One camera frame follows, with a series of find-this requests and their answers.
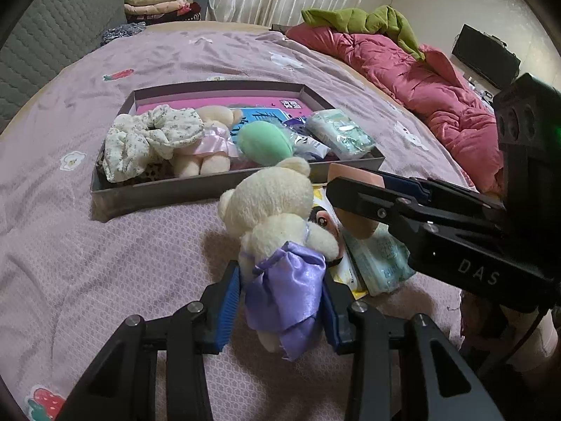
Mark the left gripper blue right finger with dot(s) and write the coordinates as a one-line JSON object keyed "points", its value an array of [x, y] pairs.
{"points": [[339, 331]]}

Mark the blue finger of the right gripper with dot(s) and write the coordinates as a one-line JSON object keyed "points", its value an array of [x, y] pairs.
{"points": [[403, 217], [438, 194]]}

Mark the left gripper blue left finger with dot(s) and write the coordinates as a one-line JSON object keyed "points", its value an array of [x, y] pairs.
{"points": [[213, 327]]}

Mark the peach makeup sponge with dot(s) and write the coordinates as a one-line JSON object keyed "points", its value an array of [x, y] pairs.
{"points": [[359, 227]]}

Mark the teddy bear purple dress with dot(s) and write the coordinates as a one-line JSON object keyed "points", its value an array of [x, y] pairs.
{"points": [[283, 257]]}

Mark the green floral tissue pack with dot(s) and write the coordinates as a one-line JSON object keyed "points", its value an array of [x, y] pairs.
{"points": [[346, 139]]}

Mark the teddy bear pink dress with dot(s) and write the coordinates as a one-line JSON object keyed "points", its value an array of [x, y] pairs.
{"points": [[212, 154]]}

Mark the green makeup sponge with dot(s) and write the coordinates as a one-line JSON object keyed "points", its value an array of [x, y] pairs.
{"points": [[264, 143]]}

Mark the white floral scrunchie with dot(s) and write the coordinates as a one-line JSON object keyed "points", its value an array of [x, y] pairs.
{"points": [[135, 141]]}

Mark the purple cartoon tissue pack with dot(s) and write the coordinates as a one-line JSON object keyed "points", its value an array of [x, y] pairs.
{"points": [[305, 145]]}

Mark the person's right hand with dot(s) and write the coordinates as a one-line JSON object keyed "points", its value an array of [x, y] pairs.
{"points": [[493, 334]]}

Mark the pink quilted comforter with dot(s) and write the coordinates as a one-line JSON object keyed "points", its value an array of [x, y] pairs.
{"points": [[431, 88]]}

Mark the pink patterned bed sheet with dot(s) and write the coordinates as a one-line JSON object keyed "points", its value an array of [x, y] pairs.
{"points": [[68, 280]]}

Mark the shallow dark cardboard box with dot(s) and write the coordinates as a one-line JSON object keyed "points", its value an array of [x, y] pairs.
{"points": [[158, 186]]}

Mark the green blanket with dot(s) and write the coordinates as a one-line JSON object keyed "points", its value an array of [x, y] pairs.
{"points": [[383, 20]]}

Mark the pink and blue book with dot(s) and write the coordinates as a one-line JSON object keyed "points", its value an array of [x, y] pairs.
{"points": [[253, 107]]}

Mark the dark patterned cloth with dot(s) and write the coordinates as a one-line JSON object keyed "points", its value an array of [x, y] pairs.
{"points": [[122, 31]]}

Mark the stack of folded clothes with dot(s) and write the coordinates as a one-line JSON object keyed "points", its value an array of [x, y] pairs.
{"points": [[153, 12]]}

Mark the grey quilted headboard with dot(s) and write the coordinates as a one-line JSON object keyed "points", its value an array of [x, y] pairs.
{"points": [[51, 35]]}

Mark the black wall television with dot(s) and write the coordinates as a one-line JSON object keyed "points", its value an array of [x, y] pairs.
{"points": [[487, 56]]}

